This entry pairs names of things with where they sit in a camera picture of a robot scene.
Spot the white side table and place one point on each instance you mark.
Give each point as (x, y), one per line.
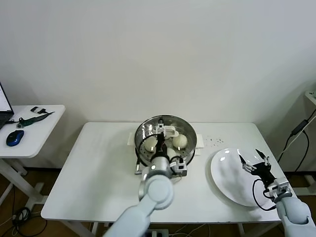
(44, 133)

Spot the white power strip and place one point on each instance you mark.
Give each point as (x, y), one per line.
(160, 233)

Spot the white oval plate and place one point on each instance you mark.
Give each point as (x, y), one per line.
(227, 172)

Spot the perforated steel steamer basket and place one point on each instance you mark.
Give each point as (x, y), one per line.
(143, 128)

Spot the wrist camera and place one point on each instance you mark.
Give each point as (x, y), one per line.
(181, 168)
(280, 188)

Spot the black laptop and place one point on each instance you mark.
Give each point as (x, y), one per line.
(5, 116)

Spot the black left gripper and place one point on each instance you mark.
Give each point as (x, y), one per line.
(160, 145)

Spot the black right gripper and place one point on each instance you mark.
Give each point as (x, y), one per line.
(263, 171)

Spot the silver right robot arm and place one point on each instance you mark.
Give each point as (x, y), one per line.
(293, 214)

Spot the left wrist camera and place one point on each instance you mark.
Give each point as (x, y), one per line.
(181, 168)

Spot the small black device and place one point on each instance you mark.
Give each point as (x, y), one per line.
(35, 109)
(42, 111)

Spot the blue computer mouse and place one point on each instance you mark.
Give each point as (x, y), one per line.
(15, 137)

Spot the black table control box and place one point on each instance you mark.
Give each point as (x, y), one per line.
(109, 224)

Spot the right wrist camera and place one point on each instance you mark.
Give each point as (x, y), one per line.
(280, 188)

